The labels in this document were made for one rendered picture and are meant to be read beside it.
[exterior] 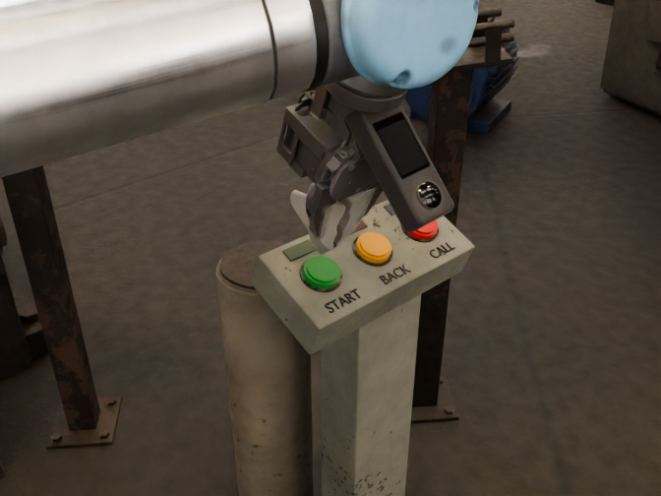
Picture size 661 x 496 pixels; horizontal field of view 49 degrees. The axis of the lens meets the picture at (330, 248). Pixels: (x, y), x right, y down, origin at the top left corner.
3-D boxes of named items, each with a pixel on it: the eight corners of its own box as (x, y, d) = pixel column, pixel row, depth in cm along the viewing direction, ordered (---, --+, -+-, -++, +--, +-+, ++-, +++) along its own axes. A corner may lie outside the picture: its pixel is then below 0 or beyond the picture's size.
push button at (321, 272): (293, 273, 78) (296, 262, 76) (322, 259, 80) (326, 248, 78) (316, 299, 76) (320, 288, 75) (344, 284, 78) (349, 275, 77)
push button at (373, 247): (346, 248, 82) (350, 237, 80) (372, 236, 84) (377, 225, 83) (369, 273, 80) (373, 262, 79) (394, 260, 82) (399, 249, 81)
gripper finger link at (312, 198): (331, 215, 72) (353, 149, 66) (342, 226, 72) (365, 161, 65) (294, 230, 70) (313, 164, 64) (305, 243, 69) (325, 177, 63)
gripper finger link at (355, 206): (319, 212, 79) (338, 148, 73) (353, 248, 77) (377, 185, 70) (296, 221, 78) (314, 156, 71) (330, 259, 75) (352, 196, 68)
